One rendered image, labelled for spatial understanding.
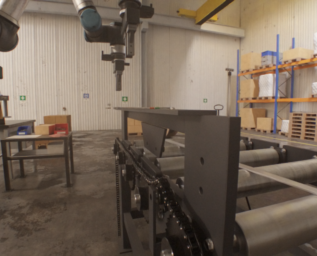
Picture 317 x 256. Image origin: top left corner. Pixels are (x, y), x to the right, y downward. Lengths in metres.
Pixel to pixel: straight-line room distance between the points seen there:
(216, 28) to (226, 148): 13.01
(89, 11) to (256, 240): 1.03
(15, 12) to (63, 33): 10.34
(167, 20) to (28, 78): 7.69
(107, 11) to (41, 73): 4.46
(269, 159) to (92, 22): 1.22
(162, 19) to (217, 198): 11.66
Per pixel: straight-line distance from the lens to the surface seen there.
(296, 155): 1.44
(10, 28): 1.30
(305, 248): 1.59
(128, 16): 0.77
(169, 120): 0.65
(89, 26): 1.02
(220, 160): 0.37
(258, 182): 0.91
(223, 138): 0.36
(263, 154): 1.35
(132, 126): 8.35
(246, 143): 1.69
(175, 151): 1.32
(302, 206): 0.67
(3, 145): 3.40
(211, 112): 0.42
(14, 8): 1.32
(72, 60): 11.25
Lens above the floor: 1.17
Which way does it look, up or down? 6 degrees down
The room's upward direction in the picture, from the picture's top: straight up
